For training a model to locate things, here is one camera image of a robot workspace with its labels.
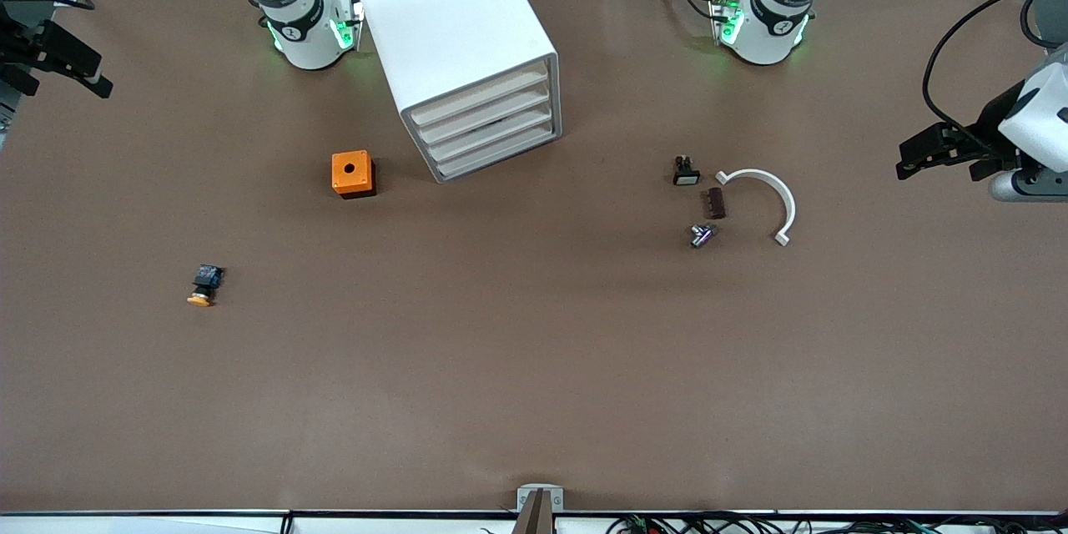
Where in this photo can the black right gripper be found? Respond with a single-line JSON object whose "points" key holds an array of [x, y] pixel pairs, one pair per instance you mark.
{"points": [[18, 45]]}

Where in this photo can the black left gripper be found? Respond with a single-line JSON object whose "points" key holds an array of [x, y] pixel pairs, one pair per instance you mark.
{"points": [[992, 123]]}

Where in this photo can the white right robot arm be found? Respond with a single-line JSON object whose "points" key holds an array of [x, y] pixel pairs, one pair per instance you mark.
{"points": [[304, 33]]}

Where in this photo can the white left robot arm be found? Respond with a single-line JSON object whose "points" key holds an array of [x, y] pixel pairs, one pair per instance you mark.
{"points": [[772, 25]]}

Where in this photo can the yellow mushroom push button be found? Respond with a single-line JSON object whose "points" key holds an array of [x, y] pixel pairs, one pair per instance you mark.
{"points": [[203, 288]]}

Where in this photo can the white curved plastic arc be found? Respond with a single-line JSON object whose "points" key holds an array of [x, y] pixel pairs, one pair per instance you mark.
{"points": [[780, 192]]}

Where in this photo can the brown terminal block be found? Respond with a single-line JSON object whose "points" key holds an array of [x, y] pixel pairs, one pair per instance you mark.
{"points": [[713, 204]]}

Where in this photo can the small purple metal part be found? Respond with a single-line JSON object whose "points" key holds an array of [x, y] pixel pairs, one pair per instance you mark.
{"points": [[702, 235]]}

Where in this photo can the orange box with hole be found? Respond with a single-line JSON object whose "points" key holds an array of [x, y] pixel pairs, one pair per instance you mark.
{"points": [[350, 170]]}

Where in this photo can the white table edge strip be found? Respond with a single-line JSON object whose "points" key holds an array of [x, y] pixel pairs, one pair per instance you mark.
{"points": [[167, 522]]}

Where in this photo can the black switch with white face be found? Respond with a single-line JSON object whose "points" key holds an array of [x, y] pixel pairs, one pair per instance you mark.
{"points": [[686, 173]]}

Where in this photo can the metal bracket with brown post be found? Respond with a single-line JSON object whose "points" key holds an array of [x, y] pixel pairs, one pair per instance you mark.
{"points": [[540, 501]]}

